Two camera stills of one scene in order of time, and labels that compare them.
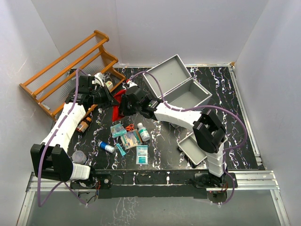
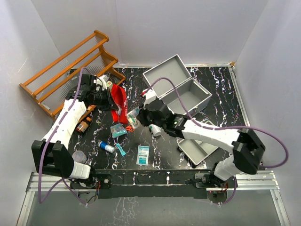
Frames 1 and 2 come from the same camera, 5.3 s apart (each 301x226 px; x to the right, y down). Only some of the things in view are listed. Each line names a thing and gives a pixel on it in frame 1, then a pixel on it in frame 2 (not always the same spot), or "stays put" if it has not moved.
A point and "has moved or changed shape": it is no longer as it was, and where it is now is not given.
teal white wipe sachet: x=142 y=154 stays put
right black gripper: x=122 y=107 → x=141 y=117
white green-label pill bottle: x=143 y=132 → x=154 y=130
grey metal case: x=179 y=90 stays put
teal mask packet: x=117 y=130 stays put
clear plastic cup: x=79 y=157 stays put
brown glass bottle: x=83 y=125 stays put
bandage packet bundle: x=131 y=140 → x=132 y=117
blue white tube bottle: x=104 y=145 stays put
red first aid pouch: x=116 y=116 has moved or changed shape
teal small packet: x=122 y=151 stays put
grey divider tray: x=190 y=145 stays put
